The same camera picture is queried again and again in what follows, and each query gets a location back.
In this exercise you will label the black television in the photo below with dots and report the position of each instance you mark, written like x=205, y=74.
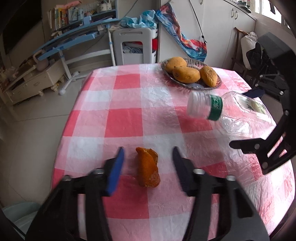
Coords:
x=20, y=27

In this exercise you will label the wooden folding chair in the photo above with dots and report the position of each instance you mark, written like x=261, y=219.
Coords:
x=236, y=53

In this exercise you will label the colourful printed tote bag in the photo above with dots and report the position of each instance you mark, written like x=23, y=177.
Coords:
x=185, y=44

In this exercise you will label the clear plastic bottle green label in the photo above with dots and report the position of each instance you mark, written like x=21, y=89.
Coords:
x=231, y=115

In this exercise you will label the orange peel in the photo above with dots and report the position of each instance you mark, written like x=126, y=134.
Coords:
x=148, y=169

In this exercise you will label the blue plastic bag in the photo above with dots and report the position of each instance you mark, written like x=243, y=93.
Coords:
x=138, y=19

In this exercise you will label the patterned fruit plate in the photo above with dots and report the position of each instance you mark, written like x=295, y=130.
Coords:
x=194, y=86

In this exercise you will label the plastic bags on cabinet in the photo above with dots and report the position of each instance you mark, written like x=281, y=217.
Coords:
x=8, y=73

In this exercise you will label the cream television cabinet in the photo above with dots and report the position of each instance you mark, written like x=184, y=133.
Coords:
x=34, y=83

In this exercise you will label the row of books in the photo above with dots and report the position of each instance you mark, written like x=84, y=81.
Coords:
x=57, y=19

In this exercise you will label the white cabinet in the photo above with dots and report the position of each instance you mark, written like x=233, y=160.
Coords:
x=222, y=34

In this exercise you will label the pink plush toy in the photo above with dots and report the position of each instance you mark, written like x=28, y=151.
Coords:
x=70, y=5

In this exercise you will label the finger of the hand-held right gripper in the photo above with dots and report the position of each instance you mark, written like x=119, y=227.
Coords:
x=254, y=144
x=254, y=93

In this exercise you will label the white pen holder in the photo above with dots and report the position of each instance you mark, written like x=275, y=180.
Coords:
x=103, y=8

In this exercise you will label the black folded stroller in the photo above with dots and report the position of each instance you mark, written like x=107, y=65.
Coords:
x=259, y=64

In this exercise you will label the grey plastic chair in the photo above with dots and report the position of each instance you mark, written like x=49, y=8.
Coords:
x=20, y=220

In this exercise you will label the white plastic stool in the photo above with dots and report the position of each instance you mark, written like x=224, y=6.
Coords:
x=119, y=51

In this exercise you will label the red white checkered tablecloth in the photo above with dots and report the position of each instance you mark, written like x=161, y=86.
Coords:
x=129, y=120

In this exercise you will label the white sack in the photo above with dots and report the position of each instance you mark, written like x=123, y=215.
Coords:
x=248, y=42

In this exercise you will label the pink kettlebell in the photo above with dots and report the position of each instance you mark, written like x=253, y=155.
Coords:
x=41, y=64

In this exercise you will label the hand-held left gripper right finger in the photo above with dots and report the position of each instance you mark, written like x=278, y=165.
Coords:
x=182, y=173

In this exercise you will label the blue study desk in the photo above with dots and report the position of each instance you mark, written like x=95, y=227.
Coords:
x=76, y=39

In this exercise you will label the wrinkled yellow mango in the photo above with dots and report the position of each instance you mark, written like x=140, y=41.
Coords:
x=208, y=76

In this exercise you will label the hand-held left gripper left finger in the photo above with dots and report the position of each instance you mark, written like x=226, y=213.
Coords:
x=115, y=171

